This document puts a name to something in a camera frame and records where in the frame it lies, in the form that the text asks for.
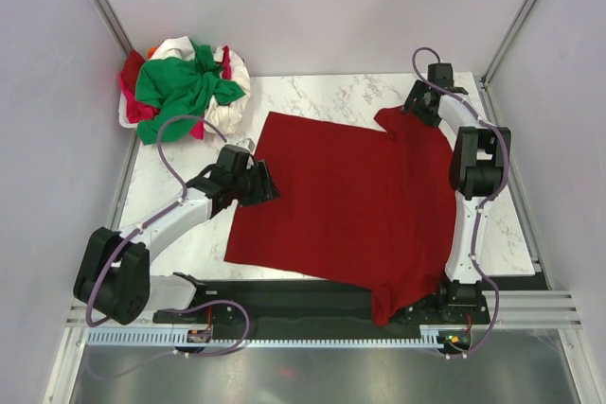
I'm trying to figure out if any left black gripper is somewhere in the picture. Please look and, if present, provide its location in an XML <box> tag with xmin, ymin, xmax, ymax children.
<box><xmin>231</xmin><ymin>160</ymin><xmax>280</xmax><ymax>208</ymax></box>

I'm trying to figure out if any dark red t shirt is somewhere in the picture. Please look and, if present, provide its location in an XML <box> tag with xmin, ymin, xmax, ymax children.
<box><xmin>224</xmin><ymin>108</ymin><xmax>455</xmax><ymax>325</ymax></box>

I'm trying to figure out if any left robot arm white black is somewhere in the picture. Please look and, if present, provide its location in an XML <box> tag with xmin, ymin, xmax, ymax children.
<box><xmin>73</xmin><ymin>145</ymin><xmax>280</xmax><ymax>327</ymax></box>

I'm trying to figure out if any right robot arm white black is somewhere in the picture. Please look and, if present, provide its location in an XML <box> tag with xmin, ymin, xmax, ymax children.
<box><xmin>402</xmin><ymin>61</ymin><xmax>510</xmax><ymax>323</ymax></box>

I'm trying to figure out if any cream white t shirt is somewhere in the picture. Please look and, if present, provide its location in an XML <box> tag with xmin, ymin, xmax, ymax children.
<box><xmin>116</xmin><ymin>37</ymin><xmax>252</xmax><ymax>136</ymax></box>

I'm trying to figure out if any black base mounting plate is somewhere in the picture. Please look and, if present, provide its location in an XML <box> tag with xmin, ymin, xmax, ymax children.
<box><xmin>151</xmin><ymin>278</ymin><xmax>493</xmax><ymax>342</ymax></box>

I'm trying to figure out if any green t shirt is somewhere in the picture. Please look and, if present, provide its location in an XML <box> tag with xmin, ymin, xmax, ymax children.
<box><xmin>135</xmin><ymin>43</ymin><xmax>245</xmax><ymax>145</ymax></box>

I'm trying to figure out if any pink magenta t shirt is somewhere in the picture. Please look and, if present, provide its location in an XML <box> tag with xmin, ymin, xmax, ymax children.
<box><xmin>118</xmin><ymin>92</ymin><xmax>159</xmax><ymax>129</ymax></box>

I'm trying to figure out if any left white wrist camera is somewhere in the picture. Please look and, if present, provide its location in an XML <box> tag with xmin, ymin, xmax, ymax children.
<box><xmin>236</xmin><ymin>137</ymin><xmax>256</xmax><ymax>153</ymax></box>

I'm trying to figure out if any right aluminium frame post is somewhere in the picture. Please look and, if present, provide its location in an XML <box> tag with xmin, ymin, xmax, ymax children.
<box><xmin>479</xmin><ymin>0</ymin><xmax>540</xmax><ymax>89</ymax></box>

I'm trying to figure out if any white slotted cable duct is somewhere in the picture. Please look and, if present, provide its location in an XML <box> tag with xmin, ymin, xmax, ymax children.
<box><xmin>85</xmin><ymin>325</ymin><xmax>472</xmax><ymax>349</ymax></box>

